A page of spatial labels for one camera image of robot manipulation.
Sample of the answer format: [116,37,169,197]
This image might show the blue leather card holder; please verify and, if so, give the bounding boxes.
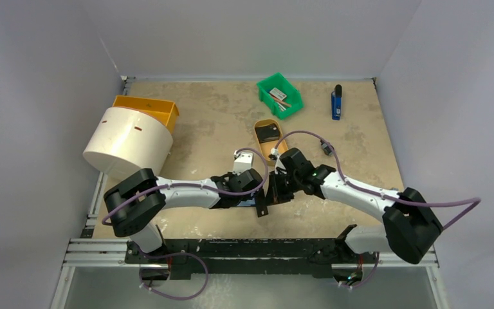
[232,193,255,207]

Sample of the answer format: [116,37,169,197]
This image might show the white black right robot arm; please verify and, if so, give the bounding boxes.
[270,148,444,264]

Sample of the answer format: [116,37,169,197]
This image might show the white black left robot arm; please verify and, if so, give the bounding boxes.
[102,168,266,263]

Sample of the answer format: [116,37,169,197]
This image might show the black VIP credit cards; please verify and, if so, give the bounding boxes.
[255,124,281,144]

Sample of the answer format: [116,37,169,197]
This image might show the tan oval plastic tray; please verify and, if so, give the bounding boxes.
[254,119,284,169]

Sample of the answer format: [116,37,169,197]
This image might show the green plastic bin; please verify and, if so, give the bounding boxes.
[256,73,304,120]

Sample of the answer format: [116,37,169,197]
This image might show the items inside green bin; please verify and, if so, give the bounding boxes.
[268,88,292,111]

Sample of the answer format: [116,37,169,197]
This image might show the blue stapler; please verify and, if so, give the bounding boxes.
[331,84,342,120]

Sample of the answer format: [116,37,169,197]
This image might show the yellow wooden box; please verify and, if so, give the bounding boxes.
[113,95,179,134]

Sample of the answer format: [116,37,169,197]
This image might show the white cylindrical container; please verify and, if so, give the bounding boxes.
[82,107,173,180]

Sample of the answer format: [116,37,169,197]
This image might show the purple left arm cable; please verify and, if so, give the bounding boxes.
[101,147,270,226]

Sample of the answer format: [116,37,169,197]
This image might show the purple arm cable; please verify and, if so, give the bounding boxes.
[101,147,270,226]
[272,130,482,231]

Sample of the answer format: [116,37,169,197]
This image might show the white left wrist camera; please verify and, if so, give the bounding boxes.
[232,151,253,174]

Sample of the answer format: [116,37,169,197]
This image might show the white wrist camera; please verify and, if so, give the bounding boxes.
[232,151,253,174]
[269,148,285,170]

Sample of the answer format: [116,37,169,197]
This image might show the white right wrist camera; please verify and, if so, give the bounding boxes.
[269,148,285,170]

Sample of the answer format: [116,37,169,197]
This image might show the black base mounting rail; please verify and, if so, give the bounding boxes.
[125,233,377,282]

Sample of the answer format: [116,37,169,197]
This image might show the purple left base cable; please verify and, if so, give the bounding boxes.
[138,250,211,301]

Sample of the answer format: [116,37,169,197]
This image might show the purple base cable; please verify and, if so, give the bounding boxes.
[138,250,211,301]
[336,251,380,292]

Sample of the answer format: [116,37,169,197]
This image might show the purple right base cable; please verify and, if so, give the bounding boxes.
[336,251,380,292]

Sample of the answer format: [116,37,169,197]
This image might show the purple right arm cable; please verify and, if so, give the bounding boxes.
[272,130,482,231]

